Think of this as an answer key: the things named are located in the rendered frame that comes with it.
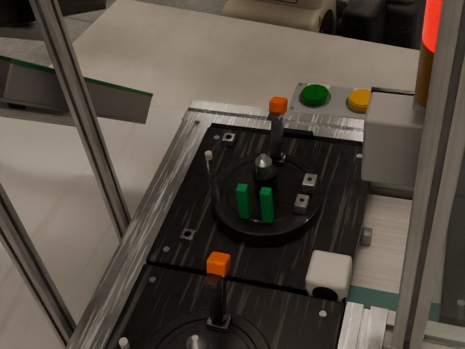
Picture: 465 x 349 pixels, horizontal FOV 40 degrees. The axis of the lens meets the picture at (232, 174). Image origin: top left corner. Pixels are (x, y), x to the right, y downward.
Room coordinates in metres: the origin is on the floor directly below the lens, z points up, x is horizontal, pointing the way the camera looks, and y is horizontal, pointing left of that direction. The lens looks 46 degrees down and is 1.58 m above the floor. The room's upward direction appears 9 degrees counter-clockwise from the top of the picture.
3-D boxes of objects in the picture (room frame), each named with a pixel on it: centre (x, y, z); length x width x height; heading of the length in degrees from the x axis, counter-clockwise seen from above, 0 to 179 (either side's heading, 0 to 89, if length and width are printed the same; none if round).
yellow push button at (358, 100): (0.71, -0.20, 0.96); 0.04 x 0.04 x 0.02
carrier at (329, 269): (0.54, -0.04, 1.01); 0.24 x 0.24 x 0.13; 67
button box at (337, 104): (0.71, -0.20, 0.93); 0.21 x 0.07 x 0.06; 67
